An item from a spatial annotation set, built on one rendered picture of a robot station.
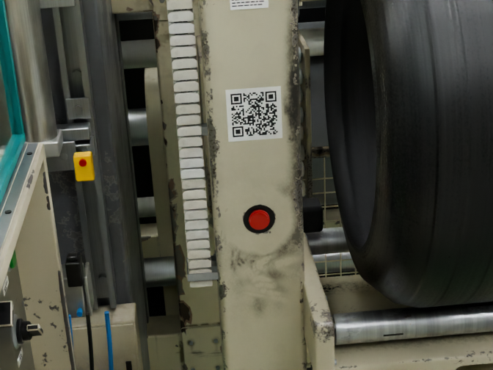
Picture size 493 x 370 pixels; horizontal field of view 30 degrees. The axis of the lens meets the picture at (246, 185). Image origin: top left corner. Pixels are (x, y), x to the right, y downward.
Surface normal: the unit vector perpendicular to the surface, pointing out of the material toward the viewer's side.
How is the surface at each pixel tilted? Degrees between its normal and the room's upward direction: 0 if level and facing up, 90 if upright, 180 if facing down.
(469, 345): 0
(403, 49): 66
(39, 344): 90
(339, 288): 0
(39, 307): 90
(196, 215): 90
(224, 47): 90
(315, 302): 0
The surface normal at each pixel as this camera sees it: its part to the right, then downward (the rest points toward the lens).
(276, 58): 0.09, 0.40
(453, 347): -0.05, -0.92
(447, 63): -0.22, -0.05
